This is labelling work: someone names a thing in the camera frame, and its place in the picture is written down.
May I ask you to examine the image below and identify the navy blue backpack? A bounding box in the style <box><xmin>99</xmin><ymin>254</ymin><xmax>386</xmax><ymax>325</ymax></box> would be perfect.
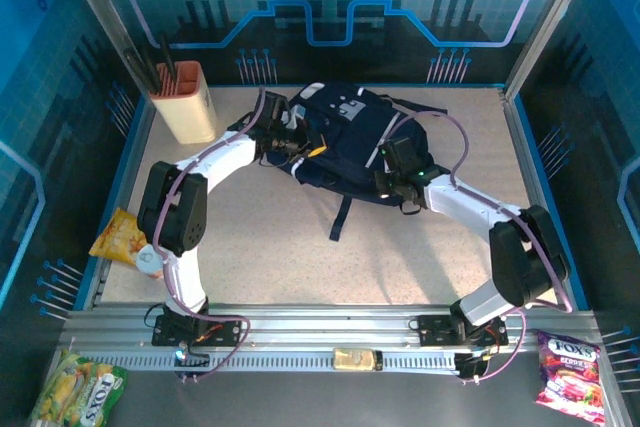
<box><xmin>257</xmin><ymin>81</ymin><xmax>451</xmax><ymax>242</ymax></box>

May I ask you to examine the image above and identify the cream pen holder orange rim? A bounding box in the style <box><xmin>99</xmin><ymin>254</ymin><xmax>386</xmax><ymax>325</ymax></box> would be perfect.
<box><xmin>149</xmin><ymin>60</ymin><xmax>217</xmax><ymax>143</ymax></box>

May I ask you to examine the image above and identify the black pen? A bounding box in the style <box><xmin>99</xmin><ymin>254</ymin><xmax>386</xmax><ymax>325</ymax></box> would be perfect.
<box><xmin>141</xmin><ymin>49</ymin><xmax>162</xmax><ymax>94</ymax></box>
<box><xmin>158</xmin><ymin>35</ymin><xmax>177</xmax><ymax>84</ymax></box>

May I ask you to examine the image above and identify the small yellow packet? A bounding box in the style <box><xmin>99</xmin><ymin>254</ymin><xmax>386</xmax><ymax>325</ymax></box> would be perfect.
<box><xmin>332</xmin><ymin>346</ymin><xmax>385</xmax><ymax>373</ymax></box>

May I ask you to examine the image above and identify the snack can with white lid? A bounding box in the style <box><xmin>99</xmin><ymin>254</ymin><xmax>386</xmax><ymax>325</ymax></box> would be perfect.
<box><xmin>135</xmin><ymin>245</ymin><xmax>166</xmax><ymax>280</ymax></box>

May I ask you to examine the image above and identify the black connector box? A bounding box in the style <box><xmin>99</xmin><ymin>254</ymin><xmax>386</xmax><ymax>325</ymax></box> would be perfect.
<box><xmin>172</xmin><ymin>344</ymin><xmax>211</xmax><ymax>383</ymax></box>
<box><xmin>453</xmin><ymin>351</ymin><xmax>490</xmax><ymax>383</ymax></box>

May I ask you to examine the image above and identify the yellow snack bag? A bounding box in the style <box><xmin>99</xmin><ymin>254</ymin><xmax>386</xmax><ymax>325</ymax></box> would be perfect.
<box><xmin>88</xmin><ymin>207</ymin><xmax>151</xmax><ymax>266</ymax></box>

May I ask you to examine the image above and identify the purple Fox's candy bag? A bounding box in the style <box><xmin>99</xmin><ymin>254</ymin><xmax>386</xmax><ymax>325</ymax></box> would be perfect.
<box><xmin>533</xmin><ymin>329</ymin><xmax>606</xmax><ymax>423</ymax></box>

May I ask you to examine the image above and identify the green Fox's candy bag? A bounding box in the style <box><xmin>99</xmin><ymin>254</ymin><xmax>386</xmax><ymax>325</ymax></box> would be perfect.
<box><xmin>28</xmin><ymin>349</ymin><xmax>129</xmax><ymax>427</ymax></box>

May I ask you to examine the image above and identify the aluminium side rail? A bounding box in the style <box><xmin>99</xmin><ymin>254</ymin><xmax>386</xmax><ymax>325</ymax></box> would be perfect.
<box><xmin>89</xmin><ymin>96</ymin><xmax>156</xmax><ymax>308</ymax></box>
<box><xmin>499</xmin><ymin>89</ymin><xmax>574</xmax><ymax>308</ymax></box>

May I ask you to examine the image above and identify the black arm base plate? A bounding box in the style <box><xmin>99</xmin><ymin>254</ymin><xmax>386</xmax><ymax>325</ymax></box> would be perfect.
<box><xmin>409</xmin><ymin>314</ymin><xmax>509</xmax><ymax>348</ymax></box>
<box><xmin>151</xmin><ymin>314</ymin><xmax>249</xmax><ymax>348</ymax></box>

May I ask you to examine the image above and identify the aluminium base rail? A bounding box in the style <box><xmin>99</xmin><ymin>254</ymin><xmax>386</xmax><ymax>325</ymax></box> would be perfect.
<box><xmin>59</xmin><ymin>304</ymin><xmax>601</xmax><ymax>373</ymax></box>

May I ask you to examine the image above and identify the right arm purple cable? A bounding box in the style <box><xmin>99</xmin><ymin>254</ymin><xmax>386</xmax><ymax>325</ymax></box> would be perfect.
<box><xmin>384</xmin><ymin>111</ymin><xmax>574</xmax><ymax>383</ymax></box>

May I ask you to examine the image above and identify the aluminium frame post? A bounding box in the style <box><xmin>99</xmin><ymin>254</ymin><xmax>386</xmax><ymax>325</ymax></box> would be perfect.
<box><xmin>54</xmin><ymin>0</ymin><xmax>156</xmax><ymax>113</ymax></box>
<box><xmin>502</xmin><ymin>0</ymin><xmax>604</xmax><ymax>101</ymax></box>

